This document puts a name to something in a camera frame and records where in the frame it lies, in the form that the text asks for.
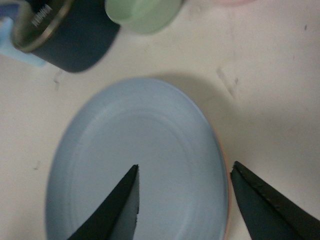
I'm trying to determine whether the light blue cup left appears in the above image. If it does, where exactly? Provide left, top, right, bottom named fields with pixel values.
left=0, top=17, right=47, bottom=67

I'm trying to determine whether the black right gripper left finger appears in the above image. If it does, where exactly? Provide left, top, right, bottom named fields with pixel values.
left=69, top=164, right=140, bottom=240

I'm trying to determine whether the pink plastic bowl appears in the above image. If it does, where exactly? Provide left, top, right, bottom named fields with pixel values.
left=216, top=0, right=254, bottom=7

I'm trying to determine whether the blue plastic plate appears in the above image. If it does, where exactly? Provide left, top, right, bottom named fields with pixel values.
left=45, top=78, right=227, bottom=240

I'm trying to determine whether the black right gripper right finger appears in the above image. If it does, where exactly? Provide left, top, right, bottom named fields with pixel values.
left=230, top=161, right=320, bottom=240

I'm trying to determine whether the glass pot lid blue knob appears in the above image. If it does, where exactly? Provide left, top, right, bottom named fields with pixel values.
left=11, top=0, right=74, bottom=53

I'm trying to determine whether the green plastic bowl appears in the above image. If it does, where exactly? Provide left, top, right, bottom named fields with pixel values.
left=105, top=0, right=182, bottom=34

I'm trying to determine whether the dark blue saucepan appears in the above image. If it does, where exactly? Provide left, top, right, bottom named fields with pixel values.
left=0, top=0, right=121, bottom=74

